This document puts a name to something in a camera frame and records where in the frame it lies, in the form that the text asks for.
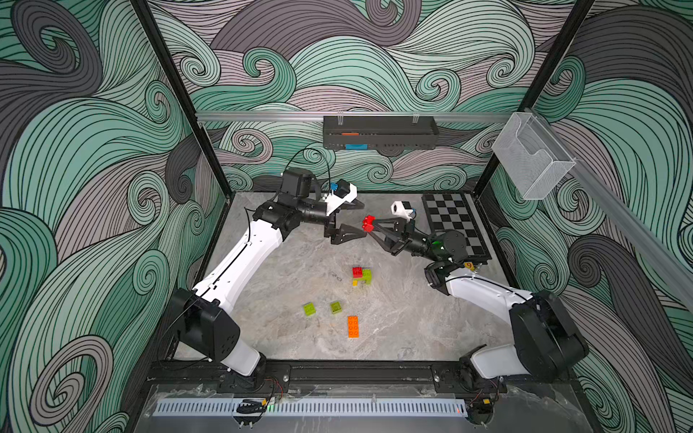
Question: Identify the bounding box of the black frame post left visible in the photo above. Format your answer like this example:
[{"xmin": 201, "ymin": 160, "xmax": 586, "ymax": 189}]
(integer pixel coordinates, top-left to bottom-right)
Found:
[{"xmin": 131, "ymin": 0, "xmax": 234, "ymax": 204}]

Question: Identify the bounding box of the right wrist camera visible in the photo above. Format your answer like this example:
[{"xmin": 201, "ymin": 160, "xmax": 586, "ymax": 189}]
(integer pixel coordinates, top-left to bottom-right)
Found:
[{"xmin": 391, "ymin": 201, "xmax": 416, "ymax": 221}]

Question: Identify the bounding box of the clear plastic bin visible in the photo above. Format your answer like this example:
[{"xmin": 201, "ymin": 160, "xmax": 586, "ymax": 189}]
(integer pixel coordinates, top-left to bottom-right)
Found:
[{"xmin": 492, "ymin": 112, "xmax": 575, "ymax": 200}]

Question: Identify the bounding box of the green hollow lego brick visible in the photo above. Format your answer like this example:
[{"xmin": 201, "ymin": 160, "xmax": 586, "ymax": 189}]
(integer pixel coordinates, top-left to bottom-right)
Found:
[{"xmin": 330, "ymin": 301, "xmax": 342, "ymax": 315}]

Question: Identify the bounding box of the aluminium rail back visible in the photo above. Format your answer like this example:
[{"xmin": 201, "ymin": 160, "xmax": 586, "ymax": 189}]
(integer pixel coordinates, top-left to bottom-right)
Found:
[{"xmin": 196, "ymin": 110, "xmax": 512, "ymax": 124}]

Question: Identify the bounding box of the black frame post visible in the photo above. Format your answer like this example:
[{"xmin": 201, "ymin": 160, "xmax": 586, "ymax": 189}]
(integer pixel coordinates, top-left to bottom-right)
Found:
[
  {"xmin": 472, "ymin": 0, "xmax": 595, "ymax": 200},
  {"xmin": 131, "ymin": 0, "xmax": 234, "ymax": 204}
]

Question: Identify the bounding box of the white slotted cable duct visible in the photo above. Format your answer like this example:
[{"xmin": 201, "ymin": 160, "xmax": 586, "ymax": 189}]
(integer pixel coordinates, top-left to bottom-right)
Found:
[{"xmin": 153, "ymin": 397, "xmax": 467, "ymax": 418}]

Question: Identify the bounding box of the small green studded lego brick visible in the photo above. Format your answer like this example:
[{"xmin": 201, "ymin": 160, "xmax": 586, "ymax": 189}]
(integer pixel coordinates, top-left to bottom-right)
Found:
[{"xmin": 302, "ymin": 302, "xmax": 317, "ymax": 317}]

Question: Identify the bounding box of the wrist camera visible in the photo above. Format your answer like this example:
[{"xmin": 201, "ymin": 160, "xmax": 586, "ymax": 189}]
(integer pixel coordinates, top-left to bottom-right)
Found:
[
  {"xmin": 391, "ymin": 201, "xmax": 416, "ymax": 221},
  {"xmin": 324, "ymin": 180, "xmax": 357, "ymax": 216}
]

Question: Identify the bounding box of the aluminium rail right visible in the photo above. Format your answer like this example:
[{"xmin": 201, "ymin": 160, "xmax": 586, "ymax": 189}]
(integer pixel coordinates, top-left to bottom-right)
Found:
[{"xmin": 523, "ymin": 108, "xmax": 692, "ymax": 310}]

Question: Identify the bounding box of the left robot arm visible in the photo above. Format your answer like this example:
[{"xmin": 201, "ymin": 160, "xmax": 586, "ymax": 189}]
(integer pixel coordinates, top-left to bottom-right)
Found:
[{"xmin": 168, "ymin": 169, "xmax": 366, "ymax": 378}]

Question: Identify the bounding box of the black wall tray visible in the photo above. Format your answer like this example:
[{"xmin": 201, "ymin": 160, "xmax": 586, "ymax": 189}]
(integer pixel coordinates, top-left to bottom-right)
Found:
[{"xmin": 322, "ymin": 117, "xmax": 440, "ymax": 153}]

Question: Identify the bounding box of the orange long lego brick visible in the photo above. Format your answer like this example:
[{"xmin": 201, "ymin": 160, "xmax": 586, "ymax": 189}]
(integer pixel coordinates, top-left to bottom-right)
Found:
[{"xmin": 348, "ymin": 316, "xmax": 360, "ymax": 338}]

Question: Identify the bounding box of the black checkerboard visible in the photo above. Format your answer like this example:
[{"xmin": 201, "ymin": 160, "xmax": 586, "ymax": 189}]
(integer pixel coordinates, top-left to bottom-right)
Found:
[{"xmin": 422, "ymin": 193, "xmax": 492, "ymax": 266}]

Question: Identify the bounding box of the aluminium rail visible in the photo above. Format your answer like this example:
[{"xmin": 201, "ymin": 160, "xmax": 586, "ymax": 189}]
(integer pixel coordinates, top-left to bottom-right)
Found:
[
  {"xmin": 523, "ymin": 108, "xmax": 692, "ymax": 310},
  {"xmin": 196, "ymin": 110, "xmax": 512, "ymax": 124}
]

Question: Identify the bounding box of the green square lego brick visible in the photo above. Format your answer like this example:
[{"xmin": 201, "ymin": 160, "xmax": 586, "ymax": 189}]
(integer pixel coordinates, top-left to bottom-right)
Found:
[{"xmin": 362, "ymin": 269, "xmax": 373, "ymax": 285}]

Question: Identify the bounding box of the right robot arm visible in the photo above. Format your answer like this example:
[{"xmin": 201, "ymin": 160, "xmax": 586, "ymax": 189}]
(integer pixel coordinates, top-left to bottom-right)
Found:
[{"xmin": 362, "ymin": 216, "xmax": 589, "ymax": 384}]

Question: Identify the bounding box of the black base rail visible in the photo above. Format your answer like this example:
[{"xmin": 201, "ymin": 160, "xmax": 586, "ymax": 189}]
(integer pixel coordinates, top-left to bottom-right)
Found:
[{"xmin": 145, "ymin": 359, "xmax": 545, "ymax": 396}]

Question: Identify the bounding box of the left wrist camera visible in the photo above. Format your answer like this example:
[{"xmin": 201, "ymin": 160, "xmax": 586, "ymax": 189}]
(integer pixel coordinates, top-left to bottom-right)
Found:
[{"xmin": 324, "ymin": 180, "xmax": 357, "ymax": 216}]

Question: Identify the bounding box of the black frame post right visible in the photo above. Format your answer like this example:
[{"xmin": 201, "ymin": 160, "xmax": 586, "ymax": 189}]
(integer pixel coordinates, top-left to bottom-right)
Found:
[{"xmin": 472, "ymin": 0, "xmax": 595, "ymax": 200}]

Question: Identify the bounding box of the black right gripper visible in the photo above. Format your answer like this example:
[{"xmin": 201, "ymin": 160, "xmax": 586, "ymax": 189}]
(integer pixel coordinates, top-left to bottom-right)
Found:
[{"xmin": 374, "ymin": 217, "xmax": 443, "ymax": 266}]

